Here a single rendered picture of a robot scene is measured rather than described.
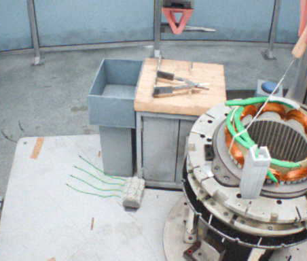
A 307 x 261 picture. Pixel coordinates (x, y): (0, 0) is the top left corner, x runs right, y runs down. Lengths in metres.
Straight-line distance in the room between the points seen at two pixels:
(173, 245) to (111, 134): 0.31
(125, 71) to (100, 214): 0.37
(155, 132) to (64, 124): 1.63
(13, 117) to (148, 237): 1.87
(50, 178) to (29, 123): 1.49
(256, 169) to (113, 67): 0.55
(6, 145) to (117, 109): 1.64
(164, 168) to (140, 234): 0.18
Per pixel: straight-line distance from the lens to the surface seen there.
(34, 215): 0.99
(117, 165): 1.01
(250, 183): 0.57
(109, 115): 0.86
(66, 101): 2.65
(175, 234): 0.90
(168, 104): 0.81
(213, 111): 0.75
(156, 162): 0.94
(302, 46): 0.57
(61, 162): 1.10
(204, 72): 0.92
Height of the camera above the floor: 1.55
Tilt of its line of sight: 41 degrees down
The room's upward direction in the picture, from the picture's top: 1 degrees clockwise
